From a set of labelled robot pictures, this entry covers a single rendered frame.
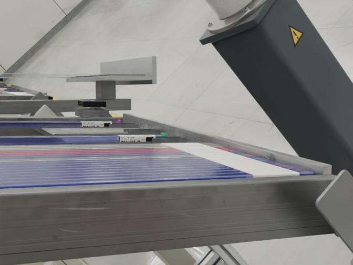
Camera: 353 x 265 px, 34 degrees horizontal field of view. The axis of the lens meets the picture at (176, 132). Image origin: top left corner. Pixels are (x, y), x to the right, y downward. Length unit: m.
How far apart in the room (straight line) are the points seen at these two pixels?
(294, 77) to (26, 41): 7.51
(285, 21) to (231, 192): 0.85
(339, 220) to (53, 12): 8.33
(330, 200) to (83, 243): 0.24
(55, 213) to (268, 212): 0.22
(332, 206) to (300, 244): 1.20
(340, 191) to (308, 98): 0.81
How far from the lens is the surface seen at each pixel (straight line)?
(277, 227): 0.62
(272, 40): 1.33
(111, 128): 1.14
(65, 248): 0.53
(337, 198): 0.60
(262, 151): 0.76
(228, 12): 1.35
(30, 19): 8.75
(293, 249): 1.80
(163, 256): 1.59
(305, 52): 1.41
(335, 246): 1.71
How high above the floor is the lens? 1.10
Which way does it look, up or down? 22 degrees down
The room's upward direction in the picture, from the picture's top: 41 degrees counter-clockwise
